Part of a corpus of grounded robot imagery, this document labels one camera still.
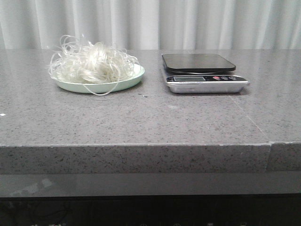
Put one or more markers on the white vermicelli bundle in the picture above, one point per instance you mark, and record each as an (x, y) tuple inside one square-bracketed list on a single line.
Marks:
[(79, 61)]

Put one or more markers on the mint green plate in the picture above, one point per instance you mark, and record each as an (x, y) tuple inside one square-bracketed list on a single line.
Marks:
[(104, 88)]

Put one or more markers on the silver black kitchen scale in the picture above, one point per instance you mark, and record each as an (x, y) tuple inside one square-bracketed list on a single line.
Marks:
[(187, 73)]

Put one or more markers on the white pleated curtain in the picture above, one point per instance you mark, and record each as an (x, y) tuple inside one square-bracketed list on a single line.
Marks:
[(153, 24)]

